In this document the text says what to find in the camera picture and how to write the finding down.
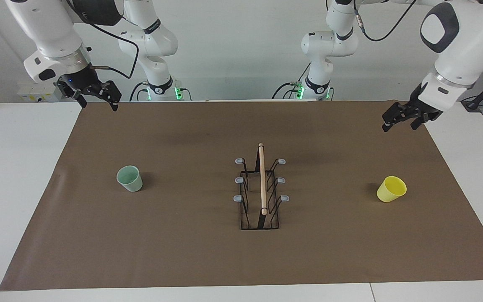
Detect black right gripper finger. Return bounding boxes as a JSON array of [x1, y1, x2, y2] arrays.
[[56, 80, 88, 109], [86, 81, 122, 112]]

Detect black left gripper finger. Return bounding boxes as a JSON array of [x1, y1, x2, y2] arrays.
[[382, 102, 412, 133], [411, 112, 431, 130]]

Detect yellow plastic cup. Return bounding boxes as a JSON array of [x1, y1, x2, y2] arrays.
[[377, 176, 408, 203]]

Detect pale green plastic cup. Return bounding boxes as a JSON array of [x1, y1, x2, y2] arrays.
[[117, 165, 143, 193]]

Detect white power strip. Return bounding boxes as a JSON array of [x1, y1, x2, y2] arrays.
[[17, 82, 64, 102]]

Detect brown table mat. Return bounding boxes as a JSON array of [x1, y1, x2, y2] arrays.
[[0, 100, 483, 291]]

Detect black base cable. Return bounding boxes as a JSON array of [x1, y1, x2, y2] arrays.
[[272, 63, 311, 100], [130, 82, 148, 102]]

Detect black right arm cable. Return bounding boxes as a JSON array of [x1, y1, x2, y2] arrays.
[[87, 22, 140, 79]]

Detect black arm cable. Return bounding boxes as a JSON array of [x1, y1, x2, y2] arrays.
[[87, 22, 140, 79], [353, 0, 418, 42]]

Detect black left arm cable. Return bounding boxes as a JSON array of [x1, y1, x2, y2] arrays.
[[353, 0, 418, 42]]

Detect black wire cup rack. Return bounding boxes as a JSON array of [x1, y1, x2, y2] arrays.
[[234, 143, 290, 231]]

